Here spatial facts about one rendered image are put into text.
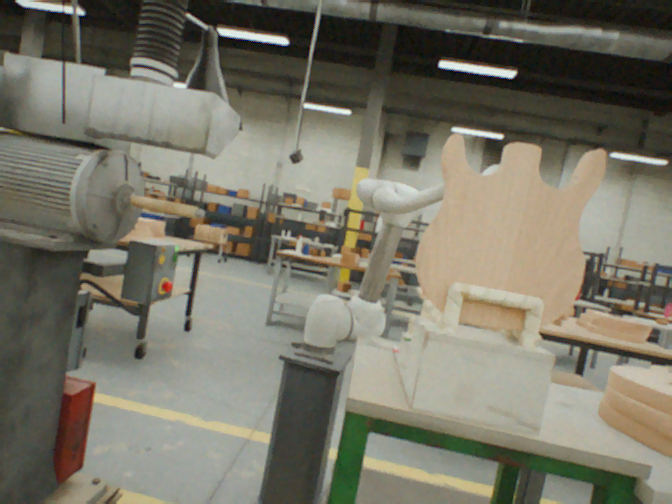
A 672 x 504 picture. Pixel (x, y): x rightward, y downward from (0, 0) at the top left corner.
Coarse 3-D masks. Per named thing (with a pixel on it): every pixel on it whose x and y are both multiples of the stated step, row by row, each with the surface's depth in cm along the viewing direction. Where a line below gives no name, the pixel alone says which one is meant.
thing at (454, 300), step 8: (448, 296) 84; (456, 296) 83; (448, 304) 84; (456, 304) 83; (448, 312) 84; (456, 312) 83; (448, 320) 84; (456, 320) 84; (448, 328) 84; (456, 328) 84
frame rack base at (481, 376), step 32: (416, 320) 96; (416, 352) 89; (448, 352) 83; (480, 352) 83; (512, 352) 82; (544, 352) 83; (416, 384) 84; (448, 384) 83; (480, 384) 83; (512, 384) 82; (544, 384) 82; (448, 416) 83; (480, 416) 83; (512, 416) 83
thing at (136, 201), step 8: (136, 200) 107; (144, 200) 107; (152, 200) 107; (160, 200) 108; (144, 208) 108; (152, 208) 107; (160, 208) 107; (168, 208) 107; (176, 208) 106; (184, 208) 106; (192, 208) 106; (184, 216) 108; (192, 216) 106
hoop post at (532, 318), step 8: (528, 312) 84; (536, 312) 83; (528, 320) 83; (536, 320) 83; (528, 328) 83; (536, 328) 83; (520, 336) 85; (528, 336) 83; (536, 336) 83; (520, 344) 84; (528, 344) 83
